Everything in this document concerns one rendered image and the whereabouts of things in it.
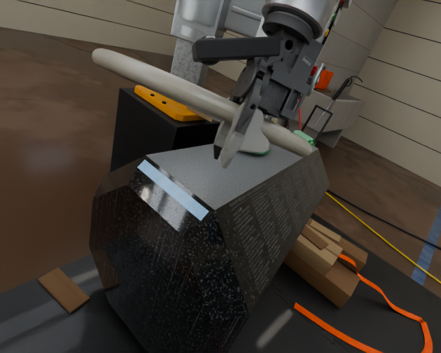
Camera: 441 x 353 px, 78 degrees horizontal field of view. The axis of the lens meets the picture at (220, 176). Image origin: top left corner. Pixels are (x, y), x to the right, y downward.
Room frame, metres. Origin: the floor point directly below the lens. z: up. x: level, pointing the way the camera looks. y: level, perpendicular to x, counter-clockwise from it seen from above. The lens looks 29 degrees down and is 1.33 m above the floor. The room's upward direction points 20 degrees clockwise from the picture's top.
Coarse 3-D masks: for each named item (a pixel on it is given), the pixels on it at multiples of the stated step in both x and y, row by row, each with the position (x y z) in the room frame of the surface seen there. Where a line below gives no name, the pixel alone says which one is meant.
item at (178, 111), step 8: (136, 88) 1.73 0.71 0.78; (144, 88) 1.78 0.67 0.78; (144, 96) 1.69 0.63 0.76; (152, 96) 1.68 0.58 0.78; (160, 96) 1.74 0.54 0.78; (160, 104) 1.60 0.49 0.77; (168, 104) 1.63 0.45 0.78; (176, 104) 1.68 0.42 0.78; (168, 112) 1.56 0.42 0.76; (176, 112) 1.55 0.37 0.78; (184, 112) 1.59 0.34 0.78; (184, 120) 1.55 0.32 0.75
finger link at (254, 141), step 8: (240, 112) 0.36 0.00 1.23; (256, 112) 0.37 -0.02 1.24; (232, 120) 0.37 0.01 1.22; (256, 120) 0.37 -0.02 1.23; (232, 128) 0.35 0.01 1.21; (248, 128) 0.36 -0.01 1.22; (256, 128) 0.37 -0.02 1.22; (232, 136) 0.34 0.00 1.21; (240, 136) 0.34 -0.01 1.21; (248, 136) 0.36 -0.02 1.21; (256, 136) 0.36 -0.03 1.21; (264, 136) 0.37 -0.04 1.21; (224, 144) 0.35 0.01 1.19; (232, 144) 0.34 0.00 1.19; (240, 144) 0.34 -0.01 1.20; (248, 144) 0.35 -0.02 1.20; (256, 144) 0.36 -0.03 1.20; (264, 144) 0.36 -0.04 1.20; (224, 152) 0.34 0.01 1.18; (232, 152) 0.34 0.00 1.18; (256, 152) 0.35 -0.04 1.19; (264, 152) 0.36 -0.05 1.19; (224, 160) 0.34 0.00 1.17
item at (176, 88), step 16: (112, 64) 0.41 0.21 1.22; (128, 64) 0.39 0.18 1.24; (144, 64) 0.39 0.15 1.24; (144, 80) 0.38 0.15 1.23; (160, 80) 0.37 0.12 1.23; (176, 80) 0.38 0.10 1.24; (176, 96) 0.37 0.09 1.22; (192, 96) 0.37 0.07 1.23; (208, 96) 0.37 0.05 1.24; (208, 112) 0.37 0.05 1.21; (224, 112) 0.37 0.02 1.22; (272, 128) 0.40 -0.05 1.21; (288, 144) 0.43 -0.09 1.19; (304, 144) 0.46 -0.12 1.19
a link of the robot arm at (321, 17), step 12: (276, 0) 0.41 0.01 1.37; (288, 0) 0.40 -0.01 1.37; (300, 0) 0.40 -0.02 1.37; (312, 0) 0.41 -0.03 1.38; (324, 0) 0.41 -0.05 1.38; (336, 0) 0.44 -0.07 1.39; (264, 12) 0.44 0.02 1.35; (276, 12) 0.42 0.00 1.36; (288, 12) 0.41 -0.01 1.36; (300, 12) 0.40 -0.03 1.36; (312, 12) 0.40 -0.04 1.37; (324, 12) 0.42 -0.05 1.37; (312, 24) 0.41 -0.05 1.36; (324, 24) 0.42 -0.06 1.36
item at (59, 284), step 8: (48, 272) 0.82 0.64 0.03; (56, 272) 0.84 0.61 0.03; (40, 280) 0.77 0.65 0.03; (48, 280) 0.79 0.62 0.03; (56, 280) 0.80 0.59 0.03; (64, 280) 0.81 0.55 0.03; (48, 288) 0.75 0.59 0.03; (56, 288) 0.76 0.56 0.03; (64, 288) 0.78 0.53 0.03; (72, 288) 0.79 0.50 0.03; (56, 296) 0.73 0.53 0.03; (64, 296) 0.74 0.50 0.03; (72, 296) 0.75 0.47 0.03; (80, 296) 0.77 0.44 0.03; (88, 296) 0.78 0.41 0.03; (64, 304) 0.71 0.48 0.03; (72, 304) 0.72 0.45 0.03; (80, 304) 0.73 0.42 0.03
